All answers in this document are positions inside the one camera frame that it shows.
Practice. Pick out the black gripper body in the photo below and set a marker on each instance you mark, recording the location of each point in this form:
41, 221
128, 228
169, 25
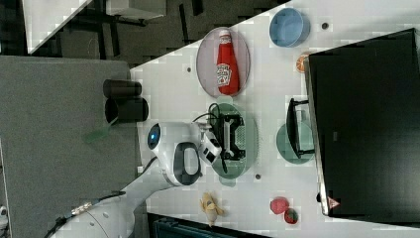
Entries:
229, 125

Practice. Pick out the green plastic strainer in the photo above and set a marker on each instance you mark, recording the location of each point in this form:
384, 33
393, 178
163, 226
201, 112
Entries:
246, 138

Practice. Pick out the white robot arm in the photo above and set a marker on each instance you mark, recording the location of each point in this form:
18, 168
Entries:
180, 148

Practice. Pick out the red ketchup bottle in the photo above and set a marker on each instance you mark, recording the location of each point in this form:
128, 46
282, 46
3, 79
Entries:
227, 72

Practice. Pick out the mint green mug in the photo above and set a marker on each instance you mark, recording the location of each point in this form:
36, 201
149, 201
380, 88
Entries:
287, 143

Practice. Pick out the yellow banana toy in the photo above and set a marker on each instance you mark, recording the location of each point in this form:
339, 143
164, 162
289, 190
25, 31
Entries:
210, 208

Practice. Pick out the orange fruit toy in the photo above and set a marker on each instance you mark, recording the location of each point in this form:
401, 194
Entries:
300, 67

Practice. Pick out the red apple toy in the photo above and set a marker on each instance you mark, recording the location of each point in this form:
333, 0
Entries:
279, 205

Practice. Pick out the black cylinder lower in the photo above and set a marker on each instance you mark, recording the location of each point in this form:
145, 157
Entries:
126, 110

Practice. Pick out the black cylinder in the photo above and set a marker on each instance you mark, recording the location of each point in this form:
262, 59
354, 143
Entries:
121, 88
126, 110

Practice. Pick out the red strawberry toy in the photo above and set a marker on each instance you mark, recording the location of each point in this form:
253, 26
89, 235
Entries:
290, 216

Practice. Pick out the blue bowl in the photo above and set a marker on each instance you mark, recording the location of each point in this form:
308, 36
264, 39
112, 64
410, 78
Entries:
289, 28

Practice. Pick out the black cylinder upper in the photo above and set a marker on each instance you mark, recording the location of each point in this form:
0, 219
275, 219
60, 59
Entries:
121, 88

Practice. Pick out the dark blue crate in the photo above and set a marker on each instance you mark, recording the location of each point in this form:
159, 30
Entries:
168, 228

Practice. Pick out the black microwave oven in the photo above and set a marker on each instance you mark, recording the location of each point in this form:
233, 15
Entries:
364, 106

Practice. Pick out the white side table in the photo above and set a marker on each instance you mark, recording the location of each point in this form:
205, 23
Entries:
43, 18

